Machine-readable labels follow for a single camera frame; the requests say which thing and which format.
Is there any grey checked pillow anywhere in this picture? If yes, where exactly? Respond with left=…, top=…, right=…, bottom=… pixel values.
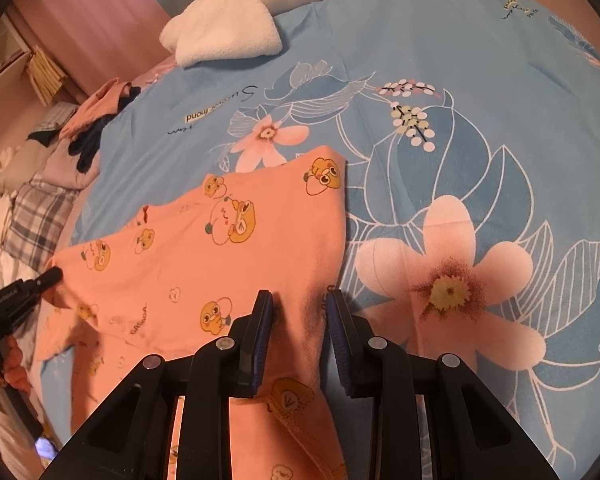
left=32, top=102, right=79, bottom=134

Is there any person's left hand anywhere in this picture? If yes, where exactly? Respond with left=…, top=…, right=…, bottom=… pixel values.
left=0, top=335, right=33, bottom=397

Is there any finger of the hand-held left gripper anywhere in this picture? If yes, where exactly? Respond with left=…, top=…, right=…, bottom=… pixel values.
left=0, top=267, right=64, bottom=307

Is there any person's left forearm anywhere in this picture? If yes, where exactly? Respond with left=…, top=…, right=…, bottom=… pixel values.
left=0, top=385, right=43, bottom=480

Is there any white fleece blanket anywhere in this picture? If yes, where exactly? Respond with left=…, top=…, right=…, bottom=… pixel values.
left=159, top=0, right=417, bottom=68

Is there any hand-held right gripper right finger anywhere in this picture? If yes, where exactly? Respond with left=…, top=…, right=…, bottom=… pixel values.
left=325, top=287, right=562, bottom=480

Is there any blue floral bed sheet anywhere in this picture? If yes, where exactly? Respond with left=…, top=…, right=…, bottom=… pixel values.
left=40, top=0, right=600, bottom=480

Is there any pink curtain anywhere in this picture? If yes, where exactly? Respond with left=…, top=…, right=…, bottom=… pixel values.
left=11, top=0, right=175, bottom=107

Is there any yellow striped hanging cloth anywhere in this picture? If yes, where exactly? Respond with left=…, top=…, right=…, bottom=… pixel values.
left=29, top=45, right=69, bottom=107

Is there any plaid cloth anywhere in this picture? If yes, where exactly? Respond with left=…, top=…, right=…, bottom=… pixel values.
left=2, top=175, right=82, bottom=263

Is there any orange cartoon print garment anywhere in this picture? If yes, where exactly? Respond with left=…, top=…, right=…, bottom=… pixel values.
left=34, top=145, right=351, bottom=480

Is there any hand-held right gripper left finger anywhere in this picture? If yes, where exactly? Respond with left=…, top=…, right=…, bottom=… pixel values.
left=39, top=289, right=276, bottom=480

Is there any lilac cloth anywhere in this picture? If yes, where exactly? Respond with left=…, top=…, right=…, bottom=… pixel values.
left=42, top=132, right=102, bottom=192

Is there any navy garment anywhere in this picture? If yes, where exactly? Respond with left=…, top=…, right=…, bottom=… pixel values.
left=68, top=94, right=142, bottom=175

